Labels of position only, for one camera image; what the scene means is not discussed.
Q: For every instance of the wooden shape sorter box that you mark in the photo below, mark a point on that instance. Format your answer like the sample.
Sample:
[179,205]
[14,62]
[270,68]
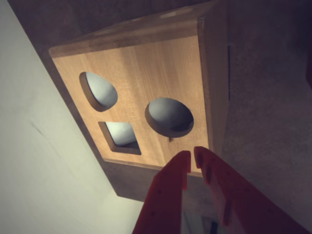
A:
[146,73]

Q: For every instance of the brown table mat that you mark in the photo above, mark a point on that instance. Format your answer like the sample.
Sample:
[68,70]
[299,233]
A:
[268,97]

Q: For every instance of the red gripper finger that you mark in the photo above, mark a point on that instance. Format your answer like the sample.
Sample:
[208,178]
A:
[165,195]
[234,202]

